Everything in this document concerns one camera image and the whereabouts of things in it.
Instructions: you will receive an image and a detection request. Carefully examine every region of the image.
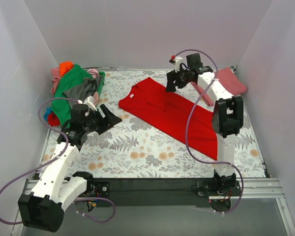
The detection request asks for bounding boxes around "red t-shirt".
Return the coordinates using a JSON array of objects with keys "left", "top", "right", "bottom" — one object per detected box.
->
[{"left": 118, "top": 78, "right": 217, "bottom": 160}]

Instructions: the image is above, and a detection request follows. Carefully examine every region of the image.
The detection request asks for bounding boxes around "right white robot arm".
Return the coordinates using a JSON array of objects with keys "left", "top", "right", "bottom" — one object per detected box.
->
[{"left": 166, "top": 50, "right": 243, "bottom": 196}]

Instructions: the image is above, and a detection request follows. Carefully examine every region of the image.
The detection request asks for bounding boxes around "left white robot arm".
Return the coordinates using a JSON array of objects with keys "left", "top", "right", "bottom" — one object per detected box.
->
[{"left": 18, "top": 104, "right": 122, "bottom": 233}]

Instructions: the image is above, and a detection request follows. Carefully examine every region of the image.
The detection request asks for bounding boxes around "green t-shirt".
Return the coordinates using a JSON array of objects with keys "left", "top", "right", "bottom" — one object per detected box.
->
[{"left": 51, "top": 61, "right": 105, "bottom": 125}]

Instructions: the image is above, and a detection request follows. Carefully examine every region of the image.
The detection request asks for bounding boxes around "grey t-shirt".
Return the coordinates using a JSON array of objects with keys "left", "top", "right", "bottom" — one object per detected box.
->
[{"left": 63, "top": 77, "right": 99, "bottom": 101}]

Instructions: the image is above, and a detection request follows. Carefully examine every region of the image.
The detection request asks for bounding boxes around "red garment in pile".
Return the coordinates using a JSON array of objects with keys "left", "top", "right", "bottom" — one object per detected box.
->
[{"left": 47, "top": 113, "right": 61, "bottom": 127}]

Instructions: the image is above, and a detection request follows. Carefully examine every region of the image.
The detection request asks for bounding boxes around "floral patterned table mat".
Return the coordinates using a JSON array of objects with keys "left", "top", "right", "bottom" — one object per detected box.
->
[{"left": 38, "top": 68, "right": 266, "bottom": 179}]

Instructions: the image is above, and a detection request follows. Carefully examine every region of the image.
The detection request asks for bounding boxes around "blue t-shirt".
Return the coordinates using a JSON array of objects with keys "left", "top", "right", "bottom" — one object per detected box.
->
[{"left": 44, "top": 107, "right": 54, "bottom": 122}]

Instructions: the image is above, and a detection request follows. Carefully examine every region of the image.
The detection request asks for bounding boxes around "folded pink t-shirt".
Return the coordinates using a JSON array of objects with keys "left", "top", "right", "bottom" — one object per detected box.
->
[{"left": 191, "top": 67, "right": 248, "bottom": 107}]

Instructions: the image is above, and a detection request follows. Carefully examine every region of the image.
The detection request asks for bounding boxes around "green plastic basket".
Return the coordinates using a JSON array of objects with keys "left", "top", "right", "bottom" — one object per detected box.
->
[{"left": 87, "top": 68, "right": 106, "bottom": 96}]

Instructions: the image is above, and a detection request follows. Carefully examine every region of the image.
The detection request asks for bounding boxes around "pink t-shirt in pile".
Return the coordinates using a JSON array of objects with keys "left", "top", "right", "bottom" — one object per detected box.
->
[{"left": 51, "top": 67, "right": 63, "bottom": 94}]

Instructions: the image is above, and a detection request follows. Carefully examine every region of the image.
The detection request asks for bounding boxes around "orange t-shirt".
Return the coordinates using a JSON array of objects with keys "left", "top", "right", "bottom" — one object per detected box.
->
[{"left": 59, "top": 61, "right": 74, "bottom": 77}]

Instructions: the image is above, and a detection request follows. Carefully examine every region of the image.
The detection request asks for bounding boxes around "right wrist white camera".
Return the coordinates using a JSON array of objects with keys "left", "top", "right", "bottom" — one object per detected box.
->
[{"left": 169, "top": 55, "right": 183, "bottom": 72}]

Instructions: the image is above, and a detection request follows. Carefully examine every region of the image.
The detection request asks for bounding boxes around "wrist white camera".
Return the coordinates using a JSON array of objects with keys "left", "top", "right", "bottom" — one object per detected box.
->
[
  {"left": 169, "top": 55, "right": 183, "bottom": 72},
  {"left": 78, "top": 96, "right": 98, "bottom": 111}
]

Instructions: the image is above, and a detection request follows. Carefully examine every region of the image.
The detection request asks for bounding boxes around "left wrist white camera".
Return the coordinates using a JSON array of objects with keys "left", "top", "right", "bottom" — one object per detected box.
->
[{"left": 78, "top": 96, "right": 98, "bottom": 111}]

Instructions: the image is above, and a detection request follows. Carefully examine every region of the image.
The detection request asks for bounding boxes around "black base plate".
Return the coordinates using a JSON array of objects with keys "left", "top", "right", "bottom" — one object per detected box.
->
[{"left": 93, "top": 178, "right": 241, "bottom": 210}]

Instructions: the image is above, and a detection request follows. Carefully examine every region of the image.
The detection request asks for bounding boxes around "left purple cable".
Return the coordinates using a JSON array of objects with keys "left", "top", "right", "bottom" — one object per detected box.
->
[{"left": 0, "top": 97, "right": 116, "bottom": 225}]

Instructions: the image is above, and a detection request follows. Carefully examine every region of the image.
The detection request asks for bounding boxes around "aluminium frame rail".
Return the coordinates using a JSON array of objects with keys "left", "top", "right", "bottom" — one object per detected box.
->
[{"left": 21, "top": 178, "right": 286, "bottom": 201}]

